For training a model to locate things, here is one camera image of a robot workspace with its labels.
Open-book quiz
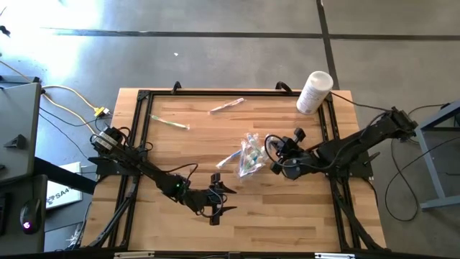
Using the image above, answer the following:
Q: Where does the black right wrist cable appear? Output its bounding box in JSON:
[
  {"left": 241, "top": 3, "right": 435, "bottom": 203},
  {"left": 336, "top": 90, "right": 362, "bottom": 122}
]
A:
[{"left": 264, "top": 133, "right": 346, "bottom": 172}]

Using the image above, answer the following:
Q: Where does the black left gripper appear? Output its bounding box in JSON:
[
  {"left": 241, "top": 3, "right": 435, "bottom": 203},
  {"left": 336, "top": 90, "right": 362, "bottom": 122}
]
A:
[{"left": 186, "top": 173, "right": 238, "bottom": 227}]

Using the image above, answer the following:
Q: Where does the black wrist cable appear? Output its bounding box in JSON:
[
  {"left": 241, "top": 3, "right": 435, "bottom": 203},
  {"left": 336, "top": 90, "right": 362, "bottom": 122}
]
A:
[
  {"left": 168, "top": 162, "right": 226, "bottom": 219},
  {"left": 264, "top": 133, "right": 346, "bottom": 172}
]

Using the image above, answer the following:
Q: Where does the black computer mouse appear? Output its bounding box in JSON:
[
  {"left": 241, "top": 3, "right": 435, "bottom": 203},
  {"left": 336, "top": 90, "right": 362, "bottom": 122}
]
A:
[{"left": 19, "top": 198, "right": 42, "bottom": 235}]

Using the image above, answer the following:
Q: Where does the thin black floor cable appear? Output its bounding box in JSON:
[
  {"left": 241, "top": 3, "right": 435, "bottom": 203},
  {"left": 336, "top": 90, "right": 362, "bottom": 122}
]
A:
[{"left": 37, "top": 106, "right": 113, "bottom": 129}]

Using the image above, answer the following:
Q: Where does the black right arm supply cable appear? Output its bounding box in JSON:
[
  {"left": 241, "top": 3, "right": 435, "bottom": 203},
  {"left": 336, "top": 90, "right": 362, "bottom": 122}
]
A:
[{"left": 328, "top": 91, "right": 393, "bottom": 112}]

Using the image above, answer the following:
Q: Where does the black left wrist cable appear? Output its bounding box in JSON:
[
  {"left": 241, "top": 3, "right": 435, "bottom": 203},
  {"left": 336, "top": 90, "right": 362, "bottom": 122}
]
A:
[{"left": 168, "top": 162, "right": 226, "bottom": 219}]

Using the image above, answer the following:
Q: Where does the black diagonal beam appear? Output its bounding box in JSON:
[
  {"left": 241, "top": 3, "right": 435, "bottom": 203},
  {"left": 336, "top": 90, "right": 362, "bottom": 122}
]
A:
[{"left": 34, "top": 157, "right": 98, "bottom": 195}]

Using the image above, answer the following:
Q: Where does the small black wedge part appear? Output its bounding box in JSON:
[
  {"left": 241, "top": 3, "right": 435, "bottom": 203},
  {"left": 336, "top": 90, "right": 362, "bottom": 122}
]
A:
[{"left": 3, "top": 134, "right": 27, "bottom": 150}]

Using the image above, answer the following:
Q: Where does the black aluminium rig frame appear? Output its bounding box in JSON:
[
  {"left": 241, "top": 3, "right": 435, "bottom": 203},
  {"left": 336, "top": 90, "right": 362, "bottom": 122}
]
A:
[{"left": 81, "top": 88, "right": 387, "bottom": 253}]

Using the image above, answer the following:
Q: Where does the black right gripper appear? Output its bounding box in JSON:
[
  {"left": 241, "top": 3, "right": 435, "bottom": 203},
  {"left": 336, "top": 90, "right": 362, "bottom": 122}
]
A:
[{"left": 267, "top": 127, "right": 313, "bottom": 181}]

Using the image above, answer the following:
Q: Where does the white wipes canister yellow label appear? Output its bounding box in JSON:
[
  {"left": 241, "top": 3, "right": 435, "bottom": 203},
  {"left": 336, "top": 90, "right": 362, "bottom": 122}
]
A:
[{"left": 295, "top": 70, "right": 334, "bottom": 116}]

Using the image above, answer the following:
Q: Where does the orange toothbrush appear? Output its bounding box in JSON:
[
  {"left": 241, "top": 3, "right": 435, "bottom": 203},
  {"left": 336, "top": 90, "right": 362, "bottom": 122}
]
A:
[{"left": 208, "top": 97, "right": 246, "bottom": 116}]

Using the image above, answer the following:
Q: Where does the dark grey desk top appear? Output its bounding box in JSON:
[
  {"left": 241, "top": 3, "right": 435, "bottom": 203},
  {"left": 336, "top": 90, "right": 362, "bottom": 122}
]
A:
[{"left": 0, "top": 174, "right": 48, "bottom": 255}]

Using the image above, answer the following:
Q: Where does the white printed box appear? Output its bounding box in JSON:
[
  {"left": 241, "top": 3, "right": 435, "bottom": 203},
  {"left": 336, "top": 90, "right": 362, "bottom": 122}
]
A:
[{"left": 45, "top": 161, "right": 83, "bottom": 210}]

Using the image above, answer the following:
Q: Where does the blue-grey metal stand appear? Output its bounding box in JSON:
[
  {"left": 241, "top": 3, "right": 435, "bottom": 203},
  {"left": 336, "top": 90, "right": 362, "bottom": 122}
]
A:
[{"left": 400, "top": 100, "right": 460, "bottom": 212}]

